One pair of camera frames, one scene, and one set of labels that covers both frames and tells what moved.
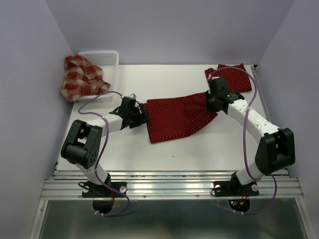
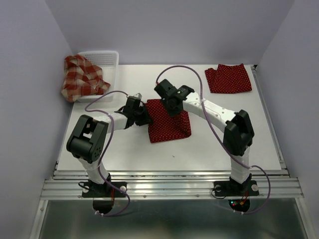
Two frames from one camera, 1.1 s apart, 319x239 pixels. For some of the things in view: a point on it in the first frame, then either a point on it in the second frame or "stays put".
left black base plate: [89, 189] stays put
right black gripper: [209, 107] → [172, 112]
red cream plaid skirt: [81, 78] stays put
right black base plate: [233, 188] stays put
